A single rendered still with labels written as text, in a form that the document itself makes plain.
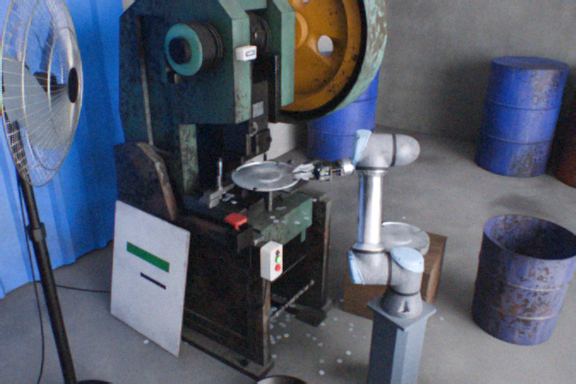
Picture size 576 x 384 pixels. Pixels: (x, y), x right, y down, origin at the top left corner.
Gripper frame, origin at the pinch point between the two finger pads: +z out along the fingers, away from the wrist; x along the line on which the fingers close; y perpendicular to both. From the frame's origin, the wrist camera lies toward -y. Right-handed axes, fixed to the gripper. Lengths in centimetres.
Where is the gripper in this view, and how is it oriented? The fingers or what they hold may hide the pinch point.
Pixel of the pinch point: (295, 171)
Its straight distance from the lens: 218.6
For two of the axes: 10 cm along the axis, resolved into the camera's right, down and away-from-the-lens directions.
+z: -9.5, 1.4, -2.7
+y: 3.1, 4.0, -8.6
